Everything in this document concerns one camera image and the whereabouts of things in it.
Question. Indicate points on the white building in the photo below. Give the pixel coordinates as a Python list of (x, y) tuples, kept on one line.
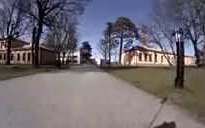
[(73, 58)]

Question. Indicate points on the tall pine tree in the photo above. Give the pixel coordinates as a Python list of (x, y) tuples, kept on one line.
[(121, 31)]

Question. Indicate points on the dark evergreen tree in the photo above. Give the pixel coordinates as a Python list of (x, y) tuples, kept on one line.
[(86, 50)]

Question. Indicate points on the grass with tree shadows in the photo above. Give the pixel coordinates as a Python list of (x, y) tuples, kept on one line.
[(20, 71)]

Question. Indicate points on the small bare tree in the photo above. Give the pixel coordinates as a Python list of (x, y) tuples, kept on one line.
[(102, 50)]

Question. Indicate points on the yellow building with pale chimney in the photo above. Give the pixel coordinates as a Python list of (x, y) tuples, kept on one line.
[(150, 57)]

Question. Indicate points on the yellow building with dark chimney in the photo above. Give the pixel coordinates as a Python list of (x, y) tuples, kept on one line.
[(23, 55)]

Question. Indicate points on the open grass lawn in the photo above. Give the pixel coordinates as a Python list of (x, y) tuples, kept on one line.
[(190, 93)]

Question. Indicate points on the row of bare trees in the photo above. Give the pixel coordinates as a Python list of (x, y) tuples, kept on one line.
[(38, 36)]

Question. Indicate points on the grey gravel path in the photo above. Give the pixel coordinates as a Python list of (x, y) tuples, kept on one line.
[(83, 100)]

